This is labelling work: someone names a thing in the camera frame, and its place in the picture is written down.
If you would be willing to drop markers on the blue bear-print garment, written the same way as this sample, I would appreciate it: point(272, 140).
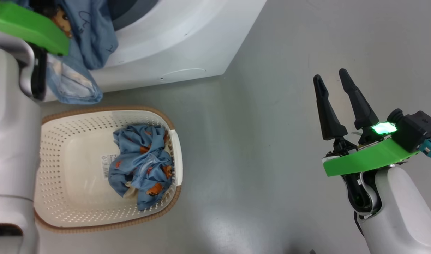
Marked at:
point(144, 165)
point(91, 31)

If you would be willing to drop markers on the paper barcode label in basket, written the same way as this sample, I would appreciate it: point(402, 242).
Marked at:
point(108, 165)

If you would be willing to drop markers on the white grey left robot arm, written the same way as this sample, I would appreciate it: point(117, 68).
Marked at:
point(10, 141)

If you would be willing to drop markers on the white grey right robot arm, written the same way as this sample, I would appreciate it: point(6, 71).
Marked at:
point(399, 211)

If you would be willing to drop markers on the cream basket with brown rim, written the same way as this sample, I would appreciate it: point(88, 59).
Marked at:
point(74, 197)

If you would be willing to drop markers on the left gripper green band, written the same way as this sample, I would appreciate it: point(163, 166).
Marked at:
point(28, 24)

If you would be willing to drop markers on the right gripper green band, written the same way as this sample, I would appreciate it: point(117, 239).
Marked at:
point(370, 158)

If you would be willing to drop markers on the white front-load washing machine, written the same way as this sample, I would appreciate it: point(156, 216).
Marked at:
point(183, 35)

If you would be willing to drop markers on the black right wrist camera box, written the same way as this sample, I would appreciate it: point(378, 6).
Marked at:
point(416, 128)

